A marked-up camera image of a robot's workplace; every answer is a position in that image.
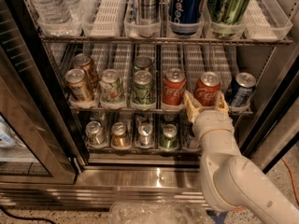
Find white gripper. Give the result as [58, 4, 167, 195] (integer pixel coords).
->
[183, 91, 234, 140]

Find red coke can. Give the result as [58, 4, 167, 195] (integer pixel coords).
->
[193, 72, 221, 106]
[163, 68, 186, 105]

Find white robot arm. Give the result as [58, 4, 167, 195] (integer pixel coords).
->
[183, 91, 299, 224]

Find dark blue soda can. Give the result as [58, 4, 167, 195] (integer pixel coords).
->
[225, 72, 256, 107]

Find slim silver can bottom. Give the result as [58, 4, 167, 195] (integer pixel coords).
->
[138, 123, 152, 146]

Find green can front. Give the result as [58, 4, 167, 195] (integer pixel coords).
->
[132, 70, 153, 105]

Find green can rear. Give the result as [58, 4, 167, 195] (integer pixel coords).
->
[133, 56, 153, 72]

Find copper can bottom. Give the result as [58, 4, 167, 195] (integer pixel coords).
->
[111, 122, 128, 148]

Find white green soda can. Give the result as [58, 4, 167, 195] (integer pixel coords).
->
[100, 69, 124, 103]

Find green tall can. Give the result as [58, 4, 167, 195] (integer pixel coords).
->
[207, 0, 249, 39]

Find blue Pepsi can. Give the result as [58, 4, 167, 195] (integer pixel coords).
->
[168, 0, 204, 35]

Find silver green can bottom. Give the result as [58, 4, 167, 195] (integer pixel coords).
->
[85, 121, 106, 147]

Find stainless steel fridge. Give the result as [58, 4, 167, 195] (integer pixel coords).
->
[0, 0, 298, 209]

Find brown can rear left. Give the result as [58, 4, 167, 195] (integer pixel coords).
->
[73, 53, 99, 91]

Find gold can front left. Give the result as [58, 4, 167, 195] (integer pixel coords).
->
[65, 68, 94, 102]

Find glass fridge door left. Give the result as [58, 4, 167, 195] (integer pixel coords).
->
[0, 0, 76, 184]

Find white-cap bottle left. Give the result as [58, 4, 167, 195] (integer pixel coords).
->
[186, 123, 199, 149]

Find blue tape on floor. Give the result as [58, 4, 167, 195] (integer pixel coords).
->
[207, 211, 228, 224]

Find clear plastic bag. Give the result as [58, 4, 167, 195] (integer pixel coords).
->
[108, 202, 215, 224]

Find clear water bottle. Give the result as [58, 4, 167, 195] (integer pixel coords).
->
[31, 0, 71, 24]

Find black cable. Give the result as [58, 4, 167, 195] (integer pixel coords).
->
[0, 205, 57, 224]

